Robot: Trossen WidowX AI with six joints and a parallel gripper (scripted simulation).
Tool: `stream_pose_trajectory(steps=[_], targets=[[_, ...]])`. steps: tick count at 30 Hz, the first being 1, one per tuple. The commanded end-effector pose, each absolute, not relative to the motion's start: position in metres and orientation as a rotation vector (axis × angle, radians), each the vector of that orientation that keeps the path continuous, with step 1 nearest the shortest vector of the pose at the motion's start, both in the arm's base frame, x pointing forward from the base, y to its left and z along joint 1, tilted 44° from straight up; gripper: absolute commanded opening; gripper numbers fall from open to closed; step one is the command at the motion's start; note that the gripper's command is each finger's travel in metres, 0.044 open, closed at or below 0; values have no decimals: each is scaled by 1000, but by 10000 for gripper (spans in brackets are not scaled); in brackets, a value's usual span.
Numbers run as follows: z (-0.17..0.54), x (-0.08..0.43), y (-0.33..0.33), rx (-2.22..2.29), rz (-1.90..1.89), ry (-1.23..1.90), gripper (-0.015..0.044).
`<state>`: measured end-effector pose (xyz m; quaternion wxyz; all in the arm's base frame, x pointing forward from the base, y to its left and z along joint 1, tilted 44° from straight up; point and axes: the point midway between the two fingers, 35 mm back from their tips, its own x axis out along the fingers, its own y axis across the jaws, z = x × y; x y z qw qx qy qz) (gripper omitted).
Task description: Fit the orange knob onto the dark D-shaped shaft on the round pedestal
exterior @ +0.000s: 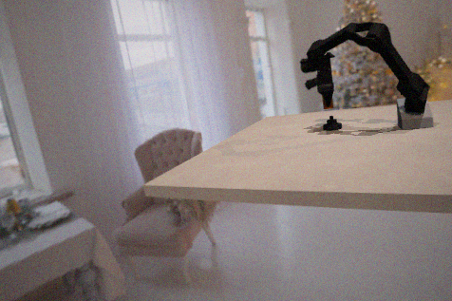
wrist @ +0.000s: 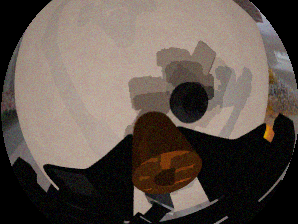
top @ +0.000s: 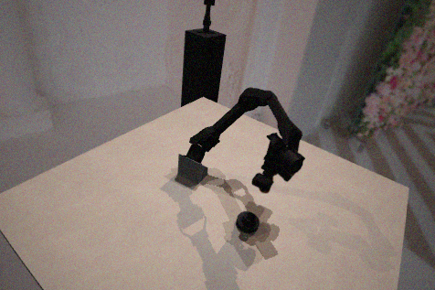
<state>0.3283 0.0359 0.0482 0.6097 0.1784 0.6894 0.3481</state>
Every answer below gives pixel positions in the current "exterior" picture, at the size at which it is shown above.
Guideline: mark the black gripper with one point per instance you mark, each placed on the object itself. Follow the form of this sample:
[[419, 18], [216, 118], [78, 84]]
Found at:
[[326, 86]]

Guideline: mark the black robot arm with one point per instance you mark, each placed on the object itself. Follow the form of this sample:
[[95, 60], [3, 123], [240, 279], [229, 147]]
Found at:
[[378, 39]]

